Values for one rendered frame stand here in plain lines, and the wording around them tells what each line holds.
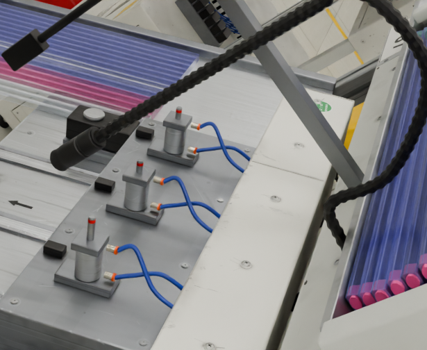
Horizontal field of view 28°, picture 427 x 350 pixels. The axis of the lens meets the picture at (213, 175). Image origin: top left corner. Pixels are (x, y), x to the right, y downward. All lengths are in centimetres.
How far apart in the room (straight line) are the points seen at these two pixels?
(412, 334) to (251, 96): 69
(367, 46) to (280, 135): 112
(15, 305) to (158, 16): 153
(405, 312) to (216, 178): 40
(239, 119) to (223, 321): 47
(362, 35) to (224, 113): 94
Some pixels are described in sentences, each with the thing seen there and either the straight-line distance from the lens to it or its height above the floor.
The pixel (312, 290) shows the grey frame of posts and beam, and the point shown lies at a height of 133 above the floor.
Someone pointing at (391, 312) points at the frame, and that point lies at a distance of 53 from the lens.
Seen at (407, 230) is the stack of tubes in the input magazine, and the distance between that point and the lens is 63.
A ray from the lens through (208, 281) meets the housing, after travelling 72.
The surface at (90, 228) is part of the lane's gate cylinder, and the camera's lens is 70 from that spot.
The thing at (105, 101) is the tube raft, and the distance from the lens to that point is 109.
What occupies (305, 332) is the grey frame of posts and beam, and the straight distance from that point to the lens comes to 66.
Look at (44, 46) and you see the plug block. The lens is 86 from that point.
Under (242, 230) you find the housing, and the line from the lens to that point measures 78.
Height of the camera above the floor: 166
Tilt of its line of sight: 31 degrees down
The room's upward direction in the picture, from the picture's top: 62 degrees clockwise
